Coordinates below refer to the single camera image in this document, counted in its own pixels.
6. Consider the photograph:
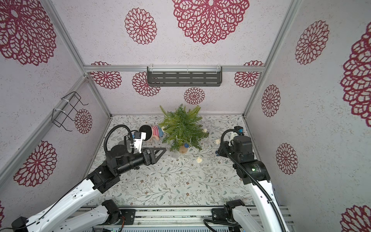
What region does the black wire wall rack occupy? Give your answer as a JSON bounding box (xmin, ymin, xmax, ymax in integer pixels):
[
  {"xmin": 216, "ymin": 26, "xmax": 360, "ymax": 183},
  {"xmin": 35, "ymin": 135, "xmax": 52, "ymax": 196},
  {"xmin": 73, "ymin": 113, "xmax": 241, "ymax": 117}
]
[{"xmin": 51, "ymin": 91, "xmax": 88, "ymax": 132}]

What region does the clear battery box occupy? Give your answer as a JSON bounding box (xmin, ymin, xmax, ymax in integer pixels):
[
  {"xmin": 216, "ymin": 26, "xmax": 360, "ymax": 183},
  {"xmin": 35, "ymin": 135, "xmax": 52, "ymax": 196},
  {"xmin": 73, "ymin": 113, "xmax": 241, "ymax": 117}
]
[{"xmin": 169, "ymin": 151, "xmax": 180, "ymax": 159}]

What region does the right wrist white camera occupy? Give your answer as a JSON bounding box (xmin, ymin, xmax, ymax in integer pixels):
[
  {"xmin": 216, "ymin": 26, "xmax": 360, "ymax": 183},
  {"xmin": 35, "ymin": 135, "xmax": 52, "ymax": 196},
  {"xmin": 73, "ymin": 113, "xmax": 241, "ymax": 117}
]
[{"xmin": 229, "ymin": 126, "xmax": 244, "ymax": 146}]

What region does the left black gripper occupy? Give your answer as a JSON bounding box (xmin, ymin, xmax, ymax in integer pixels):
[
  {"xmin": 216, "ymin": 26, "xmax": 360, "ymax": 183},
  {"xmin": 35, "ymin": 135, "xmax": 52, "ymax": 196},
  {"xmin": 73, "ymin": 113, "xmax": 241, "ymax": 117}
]
[{"xmin": 117, "ymin": 147, "xmax": 166, "ymax": 176}]

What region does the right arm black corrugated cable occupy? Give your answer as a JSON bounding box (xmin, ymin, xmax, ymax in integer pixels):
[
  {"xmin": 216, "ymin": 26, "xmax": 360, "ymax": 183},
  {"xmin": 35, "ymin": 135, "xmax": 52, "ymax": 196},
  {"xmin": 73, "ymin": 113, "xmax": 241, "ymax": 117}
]
[{"xmin": 202, "ymin": 129, "xmax": 288, "ymax": 232}]

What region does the dark grey wall shelf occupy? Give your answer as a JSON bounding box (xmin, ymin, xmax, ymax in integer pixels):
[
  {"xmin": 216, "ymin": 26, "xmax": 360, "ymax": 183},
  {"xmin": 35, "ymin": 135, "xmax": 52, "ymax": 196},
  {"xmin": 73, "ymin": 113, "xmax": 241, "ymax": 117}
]
[{"xmin": 146, "ymin": 66, "xmax": 223, "ymax": 87}]

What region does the small green christmas tree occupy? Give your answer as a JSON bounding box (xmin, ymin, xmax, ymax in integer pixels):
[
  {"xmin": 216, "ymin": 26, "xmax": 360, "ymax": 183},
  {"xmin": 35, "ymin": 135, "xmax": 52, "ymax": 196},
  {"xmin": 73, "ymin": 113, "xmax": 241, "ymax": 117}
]
[{"xmin": 159, "ymin": 104, "xmax": 209, "ymax": 152}]

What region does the wrist white camera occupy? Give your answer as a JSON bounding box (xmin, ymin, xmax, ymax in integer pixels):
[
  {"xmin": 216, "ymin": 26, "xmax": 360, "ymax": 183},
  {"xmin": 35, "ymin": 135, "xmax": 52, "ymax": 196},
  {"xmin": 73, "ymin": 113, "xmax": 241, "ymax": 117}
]
[
  {"xmin": 229, "ymin": 126, "xmax": 244, "ymax": 146},
  {"xmin": 133, "ymin": 131, "xmax": 146, "ymax": 153}
]

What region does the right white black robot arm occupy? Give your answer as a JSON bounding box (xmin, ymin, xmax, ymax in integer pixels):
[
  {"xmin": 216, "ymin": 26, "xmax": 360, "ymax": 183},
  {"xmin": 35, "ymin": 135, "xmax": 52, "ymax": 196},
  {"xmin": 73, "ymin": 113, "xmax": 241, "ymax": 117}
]
[{"xmin": 217, "ymin": 129, "xmax": 289, "ymax": 232}]

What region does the plush doll striped shirt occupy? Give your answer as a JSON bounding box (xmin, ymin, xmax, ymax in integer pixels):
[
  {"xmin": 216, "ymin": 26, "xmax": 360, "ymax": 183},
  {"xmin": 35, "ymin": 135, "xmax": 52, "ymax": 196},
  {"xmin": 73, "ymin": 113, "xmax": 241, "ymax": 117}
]
[{"xmin": 139, "ymin": 125, "xmax": 164, "ymax": 141}]

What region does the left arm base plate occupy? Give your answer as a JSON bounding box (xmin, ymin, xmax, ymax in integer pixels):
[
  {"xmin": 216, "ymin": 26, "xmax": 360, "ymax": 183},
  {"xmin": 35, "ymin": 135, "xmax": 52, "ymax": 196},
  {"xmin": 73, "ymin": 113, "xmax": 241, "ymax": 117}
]
[{"xmin": 108, "ymin": 209, "xmax": 136, "ymax": 226}]

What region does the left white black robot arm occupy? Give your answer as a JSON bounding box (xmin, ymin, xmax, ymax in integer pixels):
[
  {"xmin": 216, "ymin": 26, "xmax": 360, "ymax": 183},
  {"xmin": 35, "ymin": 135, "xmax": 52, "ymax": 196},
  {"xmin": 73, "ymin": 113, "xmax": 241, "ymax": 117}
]
[{"xmin": 11, "ymin": 145, "xmax": 166, "ymax": 232}]

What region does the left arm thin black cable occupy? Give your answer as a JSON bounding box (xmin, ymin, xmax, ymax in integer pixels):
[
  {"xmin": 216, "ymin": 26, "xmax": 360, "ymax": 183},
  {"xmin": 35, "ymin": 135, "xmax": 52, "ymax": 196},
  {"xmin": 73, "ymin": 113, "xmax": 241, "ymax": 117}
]
[{"xmin": 0, "ymin": 124, "xmax": 135, "ymax": 232}]

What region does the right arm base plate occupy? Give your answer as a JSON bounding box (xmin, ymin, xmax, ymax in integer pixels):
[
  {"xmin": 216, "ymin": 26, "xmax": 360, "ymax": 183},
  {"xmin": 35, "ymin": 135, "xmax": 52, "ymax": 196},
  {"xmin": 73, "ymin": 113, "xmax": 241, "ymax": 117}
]
[{"xmin": 211, "ymin": 208, "xmax": 230, "ymax": 223}]

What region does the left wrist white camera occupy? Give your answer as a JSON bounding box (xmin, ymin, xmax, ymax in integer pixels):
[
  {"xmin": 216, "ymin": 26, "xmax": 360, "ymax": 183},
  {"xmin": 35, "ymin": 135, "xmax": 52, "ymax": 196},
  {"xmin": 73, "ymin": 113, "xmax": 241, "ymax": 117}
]
[{"xmin": 133, "ymin": 131, "xmax": 146, "ymax": 153}]

